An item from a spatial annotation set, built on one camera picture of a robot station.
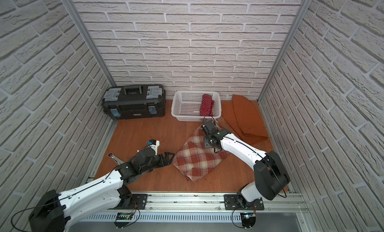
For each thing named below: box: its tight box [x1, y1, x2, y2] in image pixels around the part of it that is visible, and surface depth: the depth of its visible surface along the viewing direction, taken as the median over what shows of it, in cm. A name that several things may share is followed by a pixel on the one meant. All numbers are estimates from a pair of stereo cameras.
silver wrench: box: [107, 152, 125, 166], surface depth 90 cm
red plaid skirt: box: [172, 125, 230, 183], surface depth 87 cm
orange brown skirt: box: [220, 94, 269, 145], surface depth 109 cm
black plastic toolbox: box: [102, 84, 166, 120], surface depth 100 cm
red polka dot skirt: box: [199, 93, 215, 117], surface depth 110 cm
